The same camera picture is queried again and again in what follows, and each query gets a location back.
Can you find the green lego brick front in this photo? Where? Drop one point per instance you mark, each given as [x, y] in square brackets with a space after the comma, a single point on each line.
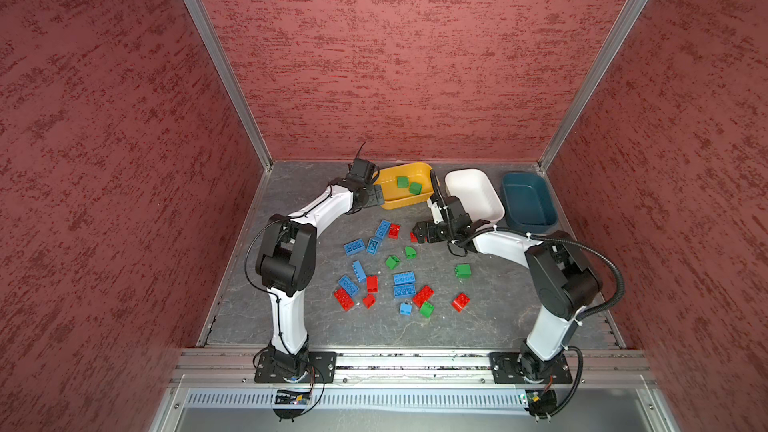
[426, 309]

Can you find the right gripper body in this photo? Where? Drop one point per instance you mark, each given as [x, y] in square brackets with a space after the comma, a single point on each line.
[437, 232]

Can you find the blue lego brick pair upper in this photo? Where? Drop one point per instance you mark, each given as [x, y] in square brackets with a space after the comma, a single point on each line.
[404, 278]

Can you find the blue lego brick long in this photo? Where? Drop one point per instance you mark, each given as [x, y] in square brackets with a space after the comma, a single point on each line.
[354, 247]

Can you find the blue lego brick pair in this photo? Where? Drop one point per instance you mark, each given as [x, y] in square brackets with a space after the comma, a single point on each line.
[404, 278]
[404, 291]

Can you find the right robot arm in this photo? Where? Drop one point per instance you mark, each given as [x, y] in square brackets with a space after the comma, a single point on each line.
[563, 279]

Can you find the blue lego brick pair lower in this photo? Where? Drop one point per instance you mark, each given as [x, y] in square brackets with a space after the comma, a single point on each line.
[404, 291]

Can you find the aluminium front rail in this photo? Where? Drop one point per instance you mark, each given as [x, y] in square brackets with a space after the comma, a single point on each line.
[431, 368]

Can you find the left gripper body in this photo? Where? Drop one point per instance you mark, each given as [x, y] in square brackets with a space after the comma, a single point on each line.
[371, 198]

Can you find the aluminium corner post right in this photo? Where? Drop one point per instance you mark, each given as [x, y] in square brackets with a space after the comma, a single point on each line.
[617, 35]

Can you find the blue lego brick top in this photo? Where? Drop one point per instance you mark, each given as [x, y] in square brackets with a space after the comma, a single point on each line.
[382, 230]

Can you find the aluminium corner post left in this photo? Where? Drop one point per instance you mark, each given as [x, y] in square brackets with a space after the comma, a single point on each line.
[225, 71]

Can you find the blue lego brick upright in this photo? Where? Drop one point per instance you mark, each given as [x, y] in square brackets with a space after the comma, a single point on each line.
[373, 245]

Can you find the teal plastic bin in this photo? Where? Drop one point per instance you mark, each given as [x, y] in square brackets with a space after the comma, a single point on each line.
[528, 203]

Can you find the blue lego brick slim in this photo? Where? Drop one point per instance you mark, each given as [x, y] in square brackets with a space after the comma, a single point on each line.
[359, 272]

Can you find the yellow plastic bin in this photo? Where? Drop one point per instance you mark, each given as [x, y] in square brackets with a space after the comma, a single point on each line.
[395, 197]

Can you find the red lego brick upright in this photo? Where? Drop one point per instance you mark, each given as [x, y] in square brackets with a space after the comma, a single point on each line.
[372, 284]

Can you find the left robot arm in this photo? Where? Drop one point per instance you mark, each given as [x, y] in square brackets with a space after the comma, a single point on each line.
[286, 260]

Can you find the red lego brick small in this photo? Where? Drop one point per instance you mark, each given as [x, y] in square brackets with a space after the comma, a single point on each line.
[369, 301]

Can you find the red lego brick long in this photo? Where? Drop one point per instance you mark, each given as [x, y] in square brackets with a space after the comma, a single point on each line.
[344, 299]

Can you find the small blue lego brick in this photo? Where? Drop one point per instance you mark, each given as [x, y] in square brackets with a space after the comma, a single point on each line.
[405, 309]

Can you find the white plastic bin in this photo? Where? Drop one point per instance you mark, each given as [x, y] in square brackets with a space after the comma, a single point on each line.
[479, 208]

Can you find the aluminium corner post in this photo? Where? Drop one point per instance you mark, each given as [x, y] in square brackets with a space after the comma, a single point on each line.
[225, 71]
[617, 35]

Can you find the blue lego brick bottom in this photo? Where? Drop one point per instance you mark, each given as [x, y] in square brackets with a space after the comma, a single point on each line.
[349, 286]

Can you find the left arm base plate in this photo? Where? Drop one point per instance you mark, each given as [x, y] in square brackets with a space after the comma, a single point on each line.
[317, 367]

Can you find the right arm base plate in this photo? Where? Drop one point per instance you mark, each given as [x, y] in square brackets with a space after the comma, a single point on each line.
[527, 369]

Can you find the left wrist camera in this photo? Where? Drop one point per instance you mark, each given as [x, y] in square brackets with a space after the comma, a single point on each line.
[363, 171]

